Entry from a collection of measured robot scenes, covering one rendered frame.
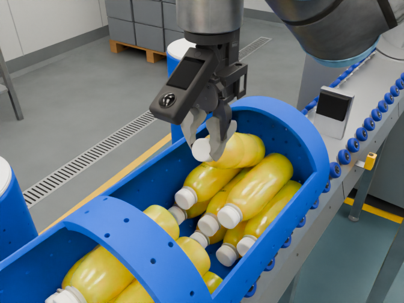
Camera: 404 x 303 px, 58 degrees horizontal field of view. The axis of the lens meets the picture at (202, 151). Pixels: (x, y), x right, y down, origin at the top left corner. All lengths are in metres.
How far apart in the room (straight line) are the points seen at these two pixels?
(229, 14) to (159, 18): 3.51
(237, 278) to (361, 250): 1.69
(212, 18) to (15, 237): 0.73
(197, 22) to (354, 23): 0.18
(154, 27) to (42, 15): 1.21
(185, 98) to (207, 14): 0.11
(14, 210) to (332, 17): 0.80
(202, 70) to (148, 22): 3.61
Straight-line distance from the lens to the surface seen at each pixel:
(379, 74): 1.79
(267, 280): 0.83
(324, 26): 0.45
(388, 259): 1.68
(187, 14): 0.49
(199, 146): 0.61
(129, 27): 4.30
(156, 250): 0.48
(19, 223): 1.01
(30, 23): 4.41
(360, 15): 0.47
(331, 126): 1.25
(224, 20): 0.49
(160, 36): 4.04
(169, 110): 0.48
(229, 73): 0.55
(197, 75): 0.50
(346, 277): 2.07
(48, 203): 2.48
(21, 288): 0.67
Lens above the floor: 1.59
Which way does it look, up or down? 36 degrees down
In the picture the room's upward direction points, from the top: straight up
